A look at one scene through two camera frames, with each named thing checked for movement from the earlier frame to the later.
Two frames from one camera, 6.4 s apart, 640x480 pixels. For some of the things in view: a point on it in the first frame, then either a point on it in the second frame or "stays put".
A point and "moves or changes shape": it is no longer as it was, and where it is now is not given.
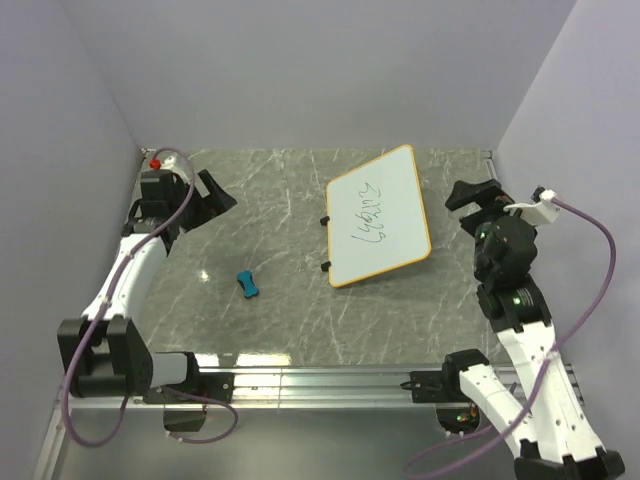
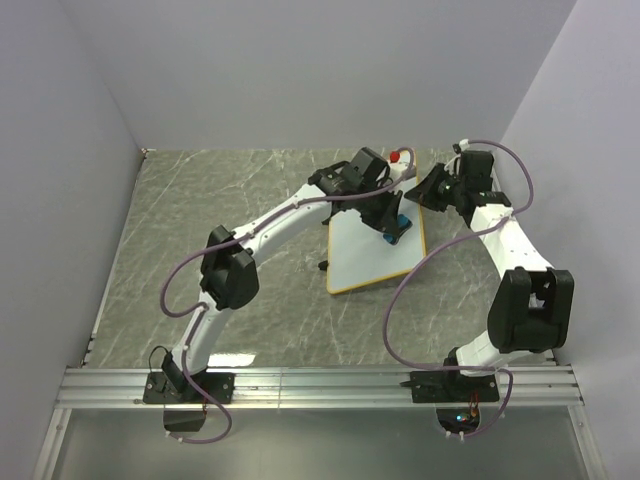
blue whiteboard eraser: (245, 279) moves or changes shape
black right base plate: (437, 386) stays put
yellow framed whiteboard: (376, 218) stays put
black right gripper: (465, 192) to (422, 193)
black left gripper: (210, 205) to (387, 220)
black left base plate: (219, 386) stays put
